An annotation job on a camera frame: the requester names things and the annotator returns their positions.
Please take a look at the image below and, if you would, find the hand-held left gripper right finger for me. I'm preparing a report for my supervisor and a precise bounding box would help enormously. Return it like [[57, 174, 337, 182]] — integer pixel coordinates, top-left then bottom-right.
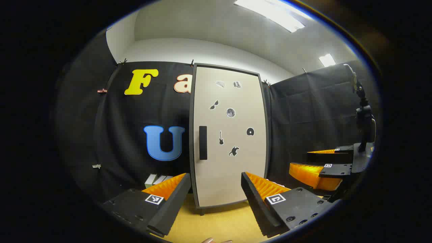
[[241, 171, 333, 237]]

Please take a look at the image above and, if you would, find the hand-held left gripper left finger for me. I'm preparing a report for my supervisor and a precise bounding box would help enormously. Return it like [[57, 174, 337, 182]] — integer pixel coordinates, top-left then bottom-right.
[[101, 173, 192, 237]]

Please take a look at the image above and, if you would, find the beige cabinet door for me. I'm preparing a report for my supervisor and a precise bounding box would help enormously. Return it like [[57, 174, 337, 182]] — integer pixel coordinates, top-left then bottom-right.
[[189, 63, 271, 210]]

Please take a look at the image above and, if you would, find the black cabinet door handle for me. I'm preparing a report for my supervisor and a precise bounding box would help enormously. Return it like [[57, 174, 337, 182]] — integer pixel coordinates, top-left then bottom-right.
[[199, 126, 208, 160]]

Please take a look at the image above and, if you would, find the small ceiling light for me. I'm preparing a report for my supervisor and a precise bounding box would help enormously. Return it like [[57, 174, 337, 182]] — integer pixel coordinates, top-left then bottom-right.
[[319, 53, 336, 67]]

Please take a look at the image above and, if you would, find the black backdrop cloth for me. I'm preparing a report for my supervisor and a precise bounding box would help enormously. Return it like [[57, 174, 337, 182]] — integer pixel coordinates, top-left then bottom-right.
[[56, 30, 375, 203]]

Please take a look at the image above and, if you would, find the long ceiling light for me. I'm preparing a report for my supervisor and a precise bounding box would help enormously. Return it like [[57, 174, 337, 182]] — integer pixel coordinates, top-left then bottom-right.
[[234, 0, 313, 33]]

